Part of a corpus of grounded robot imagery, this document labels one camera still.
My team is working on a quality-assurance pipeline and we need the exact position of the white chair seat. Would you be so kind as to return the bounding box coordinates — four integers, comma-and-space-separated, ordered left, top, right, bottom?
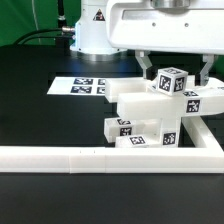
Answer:
136, 118, 181, 148

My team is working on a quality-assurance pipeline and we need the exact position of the white marker base sheet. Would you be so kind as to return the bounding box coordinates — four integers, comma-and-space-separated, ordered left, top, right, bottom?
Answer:
47, 77, 105, 96

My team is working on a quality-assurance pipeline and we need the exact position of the black cable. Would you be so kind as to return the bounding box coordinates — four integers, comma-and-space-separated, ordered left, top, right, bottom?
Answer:
13, 29, 64, 46

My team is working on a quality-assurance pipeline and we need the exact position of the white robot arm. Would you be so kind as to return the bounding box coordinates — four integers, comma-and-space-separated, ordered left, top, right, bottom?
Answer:
71, 0, 224, 86

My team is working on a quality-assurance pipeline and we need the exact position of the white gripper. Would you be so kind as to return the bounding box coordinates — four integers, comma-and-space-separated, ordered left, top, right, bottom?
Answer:
106, 0, 224, 85

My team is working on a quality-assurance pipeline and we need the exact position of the white U-shaped obstacle frame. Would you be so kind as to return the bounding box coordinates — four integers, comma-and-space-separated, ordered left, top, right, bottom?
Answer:
0, 117, 224, 174

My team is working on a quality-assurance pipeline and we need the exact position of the white chair back frame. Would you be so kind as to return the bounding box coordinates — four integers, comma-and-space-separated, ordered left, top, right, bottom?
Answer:
105, 76, 224, 120

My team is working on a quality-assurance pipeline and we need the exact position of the small white marker block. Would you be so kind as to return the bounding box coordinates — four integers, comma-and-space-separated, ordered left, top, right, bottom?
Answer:
104, 117, 142, 143

